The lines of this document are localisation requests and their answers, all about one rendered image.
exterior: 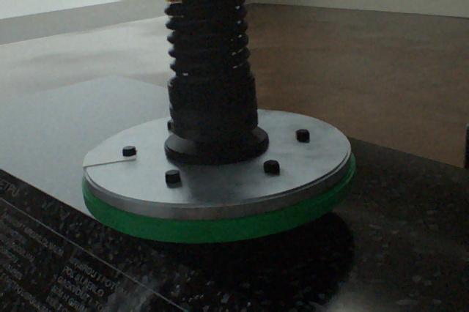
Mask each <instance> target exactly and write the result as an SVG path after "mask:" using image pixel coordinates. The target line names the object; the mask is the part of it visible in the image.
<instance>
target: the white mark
mask: <svg viewBox="0 0 469 312"><path fill-rule="evenodd" d="M134 159H136V156H135V155H134V156H131V157H125V156H123V155H122V150H111V151H93V152H88V153H87V155H86V157H85V158H84V160H83V163H82V168H83V172H84V170H86V167H87V166H95V165H100V164H105V163H114V162H119V161H125V160H134Z"/></svg>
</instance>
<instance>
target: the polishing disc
mask: <svg viewBox="0 0 469 312"><path fill-rule="evenodd" d="M257 112H258V125H257V127H256V128H255V129H254V130H252V131H251V132H250V133H249V134H248V135H244V136H241V137H239V138H236V139H235V140H234V141H231V142H228V143H225V144H214V145H209V144H200V143H198V142H196V141H189V140H185V139H183V138H180V137H177V136H176V135H175V134H173V132H172V130H171V129H168V126H167V122H168V121H169V120H171V117H166V118H162V119H156V120H153V121H151V122H146V123H144V124H140V125H136V126H134V127H130V128H128V130H125V131H122V132H121V133H118V134H116V135H113V136H112V137H110V138H108V139H106V140H105V141H104V142H102V143H101V144H99V145H98V146H97V148H96V149H95V150H94V151H111V150H122V149H123V147H124V146H128V145H131V146H135V147H136V149H137V152H136V159H134V160H125V161H119V162H114V163H105V164H100V165H95V166H87V167H86V170H84V173H85V176H84V174H83V176H82V179H81V190H82V191H83V195H84V202H85V205H86V207H87V209H88V210H89V212H90V213H91V214H92V215H93V216H94V217H95V218H96V219H98V220H99V221H100V222H101V223H104V224H106V225H107V226H110V228H112V229H115V230H117V231H120V232H122V233H125V234H129V235H132V236H135V237H141V238H145V239H153V240H158V241H159V242H172V243H186V244H205V243H220V242H236V241H241V240H247V239H256V238H260V237H263V236H267V235H271V234H276V233H279V232H283V231H287V230H290V229H293V228H296V227H298V226H302V225H305V224H307V223H310V222H311V221H312V220H314V219H316V218H319V217H321V216H323V215H324V214H326V213H328V212H330V211H331V210H332V209H334V208H335V207H337V206H338V205H339V204H340V203H341V202H343V200H345V199H346V197H348V195H349V194H350V192H351V191H352V189H353V187H354V184H355V157H354V155H353V153H352V152H351V147H350V142H349V141H348V139H347V137H346V136H345V135H344V134H343V133H341V132H340V131H339V130H338V129H337V128H335V127H334V126H332V125H330V124H328V123H327V122H324V121H321V120H319V119H315V118H312V117H309V116H304V115H300V114H296V113H292V112H287V111H274V110H265V109H257ZM299 129H307V130H308V131H309V139H308V140H305V141H299V140H296V138H295V131H296V130H299ZM267 160H276V161H278V164H280V172H277V173H274V174H267V173H265V170H264V162H265V161H267ZM170 170H178V171H180V176H181V181H180V182H175V183H167V182H166V178H165V173H166V172H167V171H170ZM85 177H86V180H85Z"/></svg>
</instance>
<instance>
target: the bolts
mask: <svg viewBox="0 0 469 312"><path fill-rule="evenodd" d="M167 126H168V129H171V120H169V121H168V122H167ZM295 138H296V140H299V141H305V140H308V139H309V131H308V130H307V129H299V130H296V131H295ZM122 155H123V156H125V157H131V156H134V155H136V147H135V146H131V145H128V146H124V147H123V149H122ZM264 170H265V173H267V174H274V173H277V172H280V164H278V161H276V160H267V161H265V162H264ZM165 178H166V182H167V183H175V182H180V181H181V176H180V171H178V170H170V171H167V172H166V173H165Z"/></svg>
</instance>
